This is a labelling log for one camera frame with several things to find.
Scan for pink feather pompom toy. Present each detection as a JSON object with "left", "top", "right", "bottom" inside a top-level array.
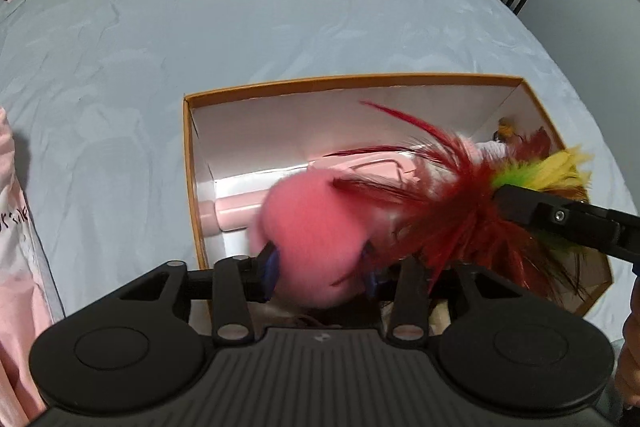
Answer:
[{"left": 248, "top": 113, "right": 590, "bottom": 309}]

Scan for pink selfie stick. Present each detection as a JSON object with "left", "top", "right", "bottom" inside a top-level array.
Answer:
[{"left": 197, "top": 148, "right": 507, "bottom": 237}]

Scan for brown bear plush sailor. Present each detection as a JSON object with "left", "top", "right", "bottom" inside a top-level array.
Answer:
[{"left": 492, "top": 117, "right": 550, "bottom": 146}]

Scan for person right hand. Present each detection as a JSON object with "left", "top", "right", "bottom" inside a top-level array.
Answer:
[{"left": 615, "top": 277, "right": 640, "bottom": 407}]

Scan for pink grey folded quilt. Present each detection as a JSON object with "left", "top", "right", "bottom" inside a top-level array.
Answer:
[{"left": 1, "top": 112, "right": 56, "bottom": 426}]

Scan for grey bed sheet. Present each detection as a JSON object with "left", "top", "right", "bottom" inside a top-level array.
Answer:
[{"left": 1, "top": 0, "right": 636, "bottom": 313}]

